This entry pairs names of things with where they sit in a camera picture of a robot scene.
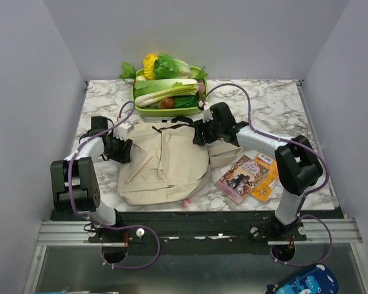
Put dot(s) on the pink fairy book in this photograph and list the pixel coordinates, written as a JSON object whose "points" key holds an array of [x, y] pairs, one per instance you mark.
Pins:
{"points": [[241, 179]]}

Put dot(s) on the yellow corn flower vegetable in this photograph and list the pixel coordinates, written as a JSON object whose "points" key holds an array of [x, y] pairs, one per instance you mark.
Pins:
{"points": [[148, 63]]}

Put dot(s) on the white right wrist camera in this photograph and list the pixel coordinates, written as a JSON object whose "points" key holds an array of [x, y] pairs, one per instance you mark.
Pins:
{"points": [[206, 111]]}

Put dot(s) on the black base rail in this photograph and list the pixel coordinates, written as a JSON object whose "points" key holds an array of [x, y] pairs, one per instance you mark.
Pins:
{"points": [[195, 233]]}

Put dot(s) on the napa cabbage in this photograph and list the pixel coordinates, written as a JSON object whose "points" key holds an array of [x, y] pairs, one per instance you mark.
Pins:
{"points": [[149, 92]]}

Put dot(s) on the blue pencil case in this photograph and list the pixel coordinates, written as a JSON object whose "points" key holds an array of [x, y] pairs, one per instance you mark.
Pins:
{"points": [[316, 279]]}

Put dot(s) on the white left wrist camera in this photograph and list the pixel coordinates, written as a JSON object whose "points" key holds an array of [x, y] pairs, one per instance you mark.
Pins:
{"points": [[122, 131]]}

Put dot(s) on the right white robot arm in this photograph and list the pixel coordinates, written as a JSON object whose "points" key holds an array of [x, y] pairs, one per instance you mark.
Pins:
{"points": [[299, 165]]}

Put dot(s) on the green vegetable tray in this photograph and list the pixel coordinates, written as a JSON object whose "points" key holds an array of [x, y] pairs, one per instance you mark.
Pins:
{"points": [[183, 105]]}

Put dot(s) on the orange yellow book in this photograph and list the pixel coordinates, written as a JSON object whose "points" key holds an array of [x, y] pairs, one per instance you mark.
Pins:
{"points": [[263, 190]]}

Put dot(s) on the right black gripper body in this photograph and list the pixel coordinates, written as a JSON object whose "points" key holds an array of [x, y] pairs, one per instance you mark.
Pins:
{"points": [[210, 131]]}

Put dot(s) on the beige canvas backpack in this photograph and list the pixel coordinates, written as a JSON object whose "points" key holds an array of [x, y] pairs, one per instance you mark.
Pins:
{"points": [[166, 166]]}

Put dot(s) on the aluminium frame rail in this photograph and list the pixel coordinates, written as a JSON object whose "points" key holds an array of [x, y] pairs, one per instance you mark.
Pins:
{"points": [[354, 239]]}

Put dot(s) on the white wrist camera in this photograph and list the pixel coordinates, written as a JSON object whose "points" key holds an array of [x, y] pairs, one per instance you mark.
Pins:
{"points": [[206, 111], [122, 131]]}

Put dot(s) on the pink pencil case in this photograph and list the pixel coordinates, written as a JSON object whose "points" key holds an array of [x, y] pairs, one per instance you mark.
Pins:
{"points": [[186, 202]]}

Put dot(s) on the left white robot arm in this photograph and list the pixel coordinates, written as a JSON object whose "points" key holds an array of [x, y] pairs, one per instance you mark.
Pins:
{"points": [[74, 182]]}

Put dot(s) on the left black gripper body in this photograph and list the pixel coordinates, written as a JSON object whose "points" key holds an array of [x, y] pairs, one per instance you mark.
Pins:
{"points": [[116, 151]]}

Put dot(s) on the green leafy lettuce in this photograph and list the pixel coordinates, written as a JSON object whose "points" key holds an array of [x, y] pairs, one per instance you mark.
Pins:
{"points": [[168, 67]]}

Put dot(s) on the brown mushroom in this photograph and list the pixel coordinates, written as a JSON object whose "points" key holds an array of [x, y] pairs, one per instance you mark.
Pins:
{"points": [[166, 103]]}

